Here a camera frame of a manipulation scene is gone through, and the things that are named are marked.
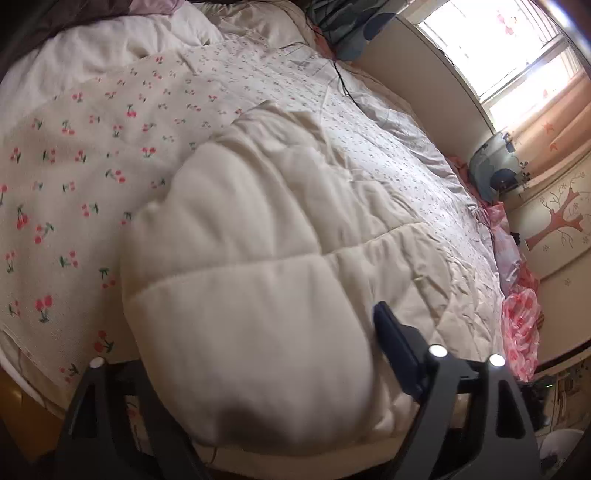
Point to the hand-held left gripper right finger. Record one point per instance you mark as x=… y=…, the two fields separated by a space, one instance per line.
x=392 y=341

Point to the cherry print sheet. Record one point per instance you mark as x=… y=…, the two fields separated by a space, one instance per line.
x=92 y=161

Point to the window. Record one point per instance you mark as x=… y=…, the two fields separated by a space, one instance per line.
x=489 y=41

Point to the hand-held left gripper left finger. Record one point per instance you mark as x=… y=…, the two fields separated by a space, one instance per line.
x=131 y=415

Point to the pink floral bedding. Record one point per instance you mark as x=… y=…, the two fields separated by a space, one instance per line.
x=519 y=318

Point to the blue cartoon print curtain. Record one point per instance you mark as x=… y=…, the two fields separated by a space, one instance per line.
x=351 y=27

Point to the cream quilted jacket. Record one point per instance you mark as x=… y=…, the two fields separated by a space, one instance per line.
x=258 y=286

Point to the tree wall sticker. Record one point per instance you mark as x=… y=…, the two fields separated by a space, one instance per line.
x=561 y=217

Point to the pink and blue whale curtain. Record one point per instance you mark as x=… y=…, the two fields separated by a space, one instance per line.
x=503 y=161

